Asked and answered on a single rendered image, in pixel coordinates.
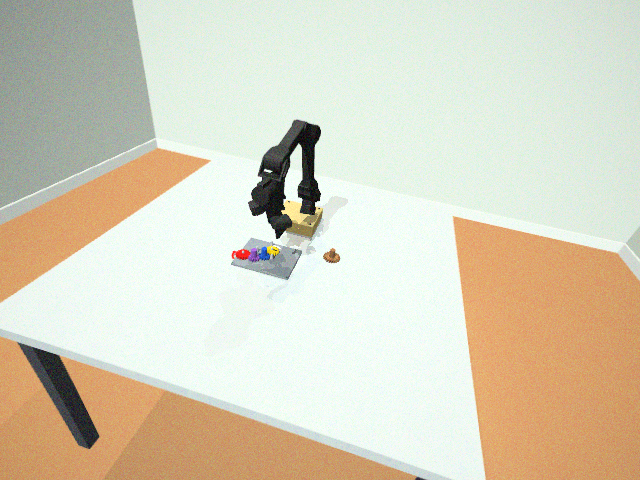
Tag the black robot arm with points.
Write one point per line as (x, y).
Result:
(277, 160)

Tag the brown gear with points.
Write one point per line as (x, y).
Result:
(331, 256)

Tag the blue gear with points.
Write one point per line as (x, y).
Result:
(264, 254)

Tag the purple gear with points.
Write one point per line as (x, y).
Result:
(254, 256)

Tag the red gear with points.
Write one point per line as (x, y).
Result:
(242, 256)

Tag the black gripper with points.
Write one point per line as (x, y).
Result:
(278, 221)

